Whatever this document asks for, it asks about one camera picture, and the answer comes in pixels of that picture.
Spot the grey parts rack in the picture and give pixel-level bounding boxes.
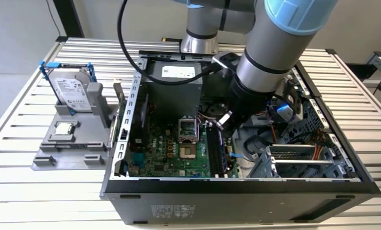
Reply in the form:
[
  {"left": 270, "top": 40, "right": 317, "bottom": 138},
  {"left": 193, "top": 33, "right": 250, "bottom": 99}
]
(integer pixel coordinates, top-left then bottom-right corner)
[{"left": 31, "top": 83, "right": 121, "bottom": 171}]

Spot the white purple wire bundle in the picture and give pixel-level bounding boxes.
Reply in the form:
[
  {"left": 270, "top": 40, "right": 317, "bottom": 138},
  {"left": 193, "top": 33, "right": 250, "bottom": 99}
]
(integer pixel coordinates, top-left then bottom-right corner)
[{"left": 197, "top": 110, "right": 222, "bottom": 120}]

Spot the blue disk carrier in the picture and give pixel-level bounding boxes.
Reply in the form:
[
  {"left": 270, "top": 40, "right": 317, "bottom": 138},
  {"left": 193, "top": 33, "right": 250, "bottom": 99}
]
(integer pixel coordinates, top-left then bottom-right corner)
[{"left": 39, "top": 61, "right": 97, "bottom": 115}]

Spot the black camera cable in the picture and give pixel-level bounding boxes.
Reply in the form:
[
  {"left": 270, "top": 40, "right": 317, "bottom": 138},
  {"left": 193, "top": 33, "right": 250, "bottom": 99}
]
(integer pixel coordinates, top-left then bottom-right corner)
[{"left": 117, "top": 0, "right": 222, "bottom": 85}]

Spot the silver hard disk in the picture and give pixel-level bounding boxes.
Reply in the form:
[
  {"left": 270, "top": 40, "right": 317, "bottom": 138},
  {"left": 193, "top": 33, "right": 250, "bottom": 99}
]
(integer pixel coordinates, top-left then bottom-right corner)
[{"left": 48, "top": 69, "right": 92, "bottom": 113}]

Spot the silver CPU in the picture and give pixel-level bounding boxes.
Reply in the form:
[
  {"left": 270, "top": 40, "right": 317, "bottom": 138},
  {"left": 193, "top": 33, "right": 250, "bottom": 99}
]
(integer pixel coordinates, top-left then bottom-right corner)
[{"left": 55, "top": 124, "right": 73, "bottom": 135}]

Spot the black looped cable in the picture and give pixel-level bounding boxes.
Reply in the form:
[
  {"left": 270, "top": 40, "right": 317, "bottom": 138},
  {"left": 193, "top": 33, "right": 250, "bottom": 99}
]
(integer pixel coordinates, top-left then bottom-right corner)
[{"left": 242, "top": 133, "right": 273, "bottom": 161}]

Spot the graphics card with bracket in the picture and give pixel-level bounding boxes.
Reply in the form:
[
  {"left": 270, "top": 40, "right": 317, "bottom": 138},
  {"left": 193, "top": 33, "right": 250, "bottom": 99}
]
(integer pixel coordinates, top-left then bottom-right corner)
[{"left": 108, "top": 80, "right": 128, "bottom": 147}]

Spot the black open PC case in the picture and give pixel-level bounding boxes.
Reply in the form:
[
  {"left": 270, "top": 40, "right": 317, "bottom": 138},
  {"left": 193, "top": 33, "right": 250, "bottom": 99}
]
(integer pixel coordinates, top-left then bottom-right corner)
[{"left": 99, "top": 49, "right": 381, "bottom": 226}]

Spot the red yellow wire bundle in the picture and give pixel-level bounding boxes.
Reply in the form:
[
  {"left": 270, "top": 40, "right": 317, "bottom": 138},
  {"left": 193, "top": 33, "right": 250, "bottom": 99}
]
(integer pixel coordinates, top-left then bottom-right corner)
[{"left": 311, "top": 130, "right": 326, "bottom": 163}]

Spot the silver perforated drive cage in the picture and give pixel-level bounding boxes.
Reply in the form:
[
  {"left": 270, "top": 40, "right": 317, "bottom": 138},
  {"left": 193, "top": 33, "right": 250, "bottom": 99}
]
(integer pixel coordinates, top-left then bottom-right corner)
[{"left": 265, "top": 144, "right": 334, "bottom": 179}]

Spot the black bracket beside table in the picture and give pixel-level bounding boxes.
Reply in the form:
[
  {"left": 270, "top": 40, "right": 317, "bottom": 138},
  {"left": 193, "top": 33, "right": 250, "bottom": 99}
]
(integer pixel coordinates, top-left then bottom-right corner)
[{"left": 346, "top": 62, "right": 377, "bottom": 80}]

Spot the grey metal disk bay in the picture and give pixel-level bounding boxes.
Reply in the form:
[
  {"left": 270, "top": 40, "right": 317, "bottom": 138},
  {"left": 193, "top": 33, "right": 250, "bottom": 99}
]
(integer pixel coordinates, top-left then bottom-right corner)
[{"left": 241, "top": 112, "right": 274, "bottom": 127}]

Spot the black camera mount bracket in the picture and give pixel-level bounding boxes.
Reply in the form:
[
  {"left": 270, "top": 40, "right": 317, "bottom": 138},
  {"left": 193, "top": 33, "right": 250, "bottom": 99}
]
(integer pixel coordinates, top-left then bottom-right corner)
[{"left": 210, "top": 51, "right": 242, "bottom": 77}]

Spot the CPU socket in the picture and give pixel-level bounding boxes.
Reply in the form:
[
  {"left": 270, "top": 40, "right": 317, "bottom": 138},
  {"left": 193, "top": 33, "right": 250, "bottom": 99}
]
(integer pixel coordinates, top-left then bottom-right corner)
[{"left": 178, "top": 142, "right": 197, "bottom": 160}]

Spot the black post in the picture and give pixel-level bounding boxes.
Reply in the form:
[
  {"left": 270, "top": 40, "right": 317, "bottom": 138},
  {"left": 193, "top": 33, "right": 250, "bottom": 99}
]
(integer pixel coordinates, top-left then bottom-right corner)
[{"left": 51, "top": 0, "right": 85, "bottom": 39}]

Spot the green motherboard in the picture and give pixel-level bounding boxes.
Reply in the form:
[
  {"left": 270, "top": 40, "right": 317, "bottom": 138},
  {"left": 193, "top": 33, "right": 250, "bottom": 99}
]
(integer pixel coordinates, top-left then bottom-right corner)
[{"left": 128, "top": 119, "right": 242, "bottom": 179}]

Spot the grey power supply unit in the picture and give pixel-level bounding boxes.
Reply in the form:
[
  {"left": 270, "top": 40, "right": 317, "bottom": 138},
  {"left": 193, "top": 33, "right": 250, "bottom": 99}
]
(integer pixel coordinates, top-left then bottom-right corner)
[{"left": 144, "top": 61, "right": 204, "bottom": 120}]

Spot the orange wire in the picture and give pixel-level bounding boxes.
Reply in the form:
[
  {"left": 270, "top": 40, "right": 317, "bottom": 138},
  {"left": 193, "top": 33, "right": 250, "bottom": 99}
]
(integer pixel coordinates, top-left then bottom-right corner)
[{"left": 269, "top": 121, "right": 278, "bottom": 145}]

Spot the metal socket cover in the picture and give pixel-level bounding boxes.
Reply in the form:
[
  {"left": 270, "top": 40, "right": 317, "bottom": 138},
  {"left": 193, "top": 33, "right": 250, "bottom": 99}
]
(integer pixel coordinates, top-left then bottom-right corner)
[{"left": 176, "top": 116, "right": 200, "bottom": 144}]

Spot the black round case speaker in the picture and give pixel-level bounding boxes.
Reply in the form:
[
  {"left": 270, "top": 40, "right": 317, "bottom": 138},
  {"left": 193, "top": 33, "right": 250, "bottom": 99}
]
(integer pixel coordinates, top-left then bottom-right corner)
[{"left": 206, "top": 104, "right": 228, "bottom": 115}]

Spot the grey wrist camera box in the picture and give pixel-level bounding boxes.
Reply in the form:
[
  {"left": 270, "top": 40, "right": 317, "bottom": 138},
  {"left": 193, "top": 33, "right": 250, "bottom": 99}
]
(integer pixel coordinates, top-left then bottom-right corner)
[{"left": 270, "top": 103, "right": 303, "bottom": 125}]

